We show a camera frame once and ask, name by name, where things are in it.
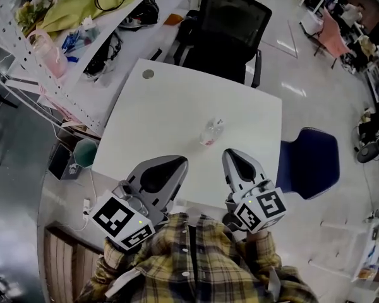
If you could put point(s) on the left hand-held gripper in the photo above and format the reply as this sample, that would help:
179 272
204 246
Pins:
120 216

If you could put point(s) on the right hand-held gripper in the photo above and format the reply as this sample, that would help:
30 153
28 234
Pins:
262 210

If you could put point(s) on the clear plastic bottle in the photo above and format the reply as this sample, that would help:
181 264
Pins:
212 131

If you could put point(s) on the teal waste bin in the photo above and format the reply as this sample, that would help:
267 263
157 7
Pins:
86 153

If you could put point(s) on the person's left forearm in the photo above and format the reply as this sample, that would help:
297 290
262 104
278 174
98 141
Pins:
120 259

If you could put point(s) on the person's right forearm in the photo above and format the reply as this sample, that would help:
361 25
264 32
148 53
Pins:
262 251

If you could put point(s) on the white square table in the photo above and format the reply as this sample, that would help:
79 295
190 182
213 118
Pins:
177 106

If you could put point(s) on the blue chair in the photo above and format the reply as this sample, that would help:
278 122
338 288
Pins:
309 166

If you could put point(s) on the white power strip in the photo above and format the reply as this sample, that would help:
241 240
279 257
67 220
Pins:
86 207

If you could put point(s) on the brown cardboard box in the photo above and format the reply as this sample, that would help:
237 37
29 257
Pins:
79 128

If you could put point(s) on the black box white print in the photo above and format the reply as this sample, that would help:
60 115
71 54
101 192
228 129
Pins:
58 163

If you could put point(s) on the yellow plaid shirt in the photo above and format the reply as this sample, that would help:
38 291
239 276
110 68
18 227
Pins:
214 264

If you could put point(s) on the white perforated shelf rack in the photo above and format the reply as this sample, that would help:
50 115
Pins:
104 90

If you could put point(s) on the white side table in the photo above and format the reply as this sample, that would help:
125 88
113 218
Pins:
341 225

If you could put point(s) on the black floor fan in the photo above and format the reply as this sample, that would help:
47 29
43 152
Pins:
368 153

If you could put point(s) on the wooden slatted panel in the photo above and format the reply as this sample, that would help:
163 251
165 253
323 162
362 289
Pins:
60 264

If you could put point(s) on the beige small container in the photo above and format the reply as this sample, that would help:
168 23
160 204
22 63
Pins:
368 115

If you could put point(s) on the black mesh office chair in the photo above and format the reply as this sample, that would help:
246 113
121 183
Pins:
233 21

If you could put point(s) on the pink chair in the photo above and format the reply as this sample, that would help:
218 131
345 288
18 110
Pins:
333 39

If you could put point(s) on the white storage shelf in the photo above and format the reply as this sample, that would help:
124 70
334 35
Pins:
377 80

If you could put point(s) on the pink container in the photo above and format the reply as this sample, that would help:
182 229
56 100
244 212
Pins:
49 58

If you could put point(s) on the orange item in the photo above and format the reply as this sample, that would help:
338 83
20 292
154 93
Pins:
173 18

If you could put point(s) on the blue plastic packets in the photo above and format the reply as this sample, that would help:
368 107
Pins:
70 41

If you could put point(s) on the black headset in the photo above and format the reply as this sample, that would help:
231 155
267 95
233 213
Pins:
145 11

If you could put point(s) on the yellow-green cloth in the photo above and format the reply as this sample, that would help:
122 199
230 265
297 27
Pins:
79 8

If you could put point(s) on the flower bunch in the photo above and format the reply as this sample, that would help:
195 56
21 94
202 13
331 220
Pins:
31 11

